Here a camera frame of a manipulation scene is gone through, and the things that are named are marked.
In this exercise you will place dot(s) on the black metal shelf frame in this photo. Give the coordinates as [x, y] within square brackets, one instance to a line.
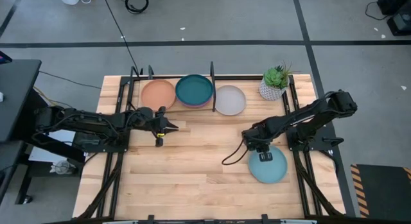
[212, 70]

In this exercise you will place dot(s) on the grey plate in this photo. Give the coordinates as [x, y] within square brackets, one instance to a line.
[230, 100]

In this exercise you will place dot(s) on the succulent in white pot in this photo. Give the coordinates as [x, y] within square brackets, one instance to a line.
[271, 92]

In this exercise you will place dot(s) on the light blue plate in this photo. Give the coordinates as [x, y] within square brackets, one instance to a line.
[269, 172]

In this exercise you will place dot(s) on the black desk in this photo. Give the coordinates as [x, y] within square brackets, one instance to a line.
[16, 95]

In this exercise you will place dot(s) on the black mat with hazard stripes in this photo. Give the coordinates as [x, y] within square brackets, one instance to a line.
[382, 188]

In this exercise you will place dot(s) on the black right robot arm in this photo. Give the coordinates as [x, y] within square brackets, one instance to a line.
[321, 111]

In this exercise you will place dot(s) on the dark device with red edge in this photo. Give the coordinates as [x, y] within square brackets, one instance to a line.
[4, 58]

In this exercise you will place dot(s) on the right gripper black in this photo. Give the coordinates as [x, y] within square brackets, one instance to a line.
[258, 140]

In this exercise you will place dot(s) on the dark teal plate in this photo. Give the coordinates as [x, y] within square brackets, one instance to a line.
[194, 89]

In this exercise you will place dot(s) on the black equipment box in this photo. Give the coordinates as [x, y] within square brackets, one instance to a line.
[401, 25]

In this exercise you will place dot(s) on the clear plastic bag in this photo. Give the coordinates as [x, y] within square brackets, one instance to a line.
[62, 167]

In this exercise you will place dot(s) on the black equipment case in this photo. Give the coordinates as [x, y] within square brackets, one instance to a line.
[395, 2]

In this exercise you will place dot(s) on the white panel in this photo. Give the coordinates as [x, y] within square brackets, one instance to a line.
[43, 155]

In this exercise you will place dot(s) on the black aluminium table frame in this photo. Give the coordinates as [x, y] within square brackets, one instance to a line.
[244, 78]

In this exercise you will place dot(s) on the black caster wheel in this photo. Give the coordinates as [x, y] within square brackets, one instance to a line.
[27, 199]

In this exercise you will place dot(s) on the terracotta plate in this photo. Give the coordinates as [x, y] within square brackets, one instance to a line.
[158, 94]

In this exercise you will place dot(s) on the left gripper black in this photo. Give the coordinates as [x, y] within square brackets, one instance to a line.
[154, 121]

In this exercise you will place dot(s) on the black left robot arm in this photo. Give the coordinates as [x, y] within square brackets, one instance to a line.
[90, 119]

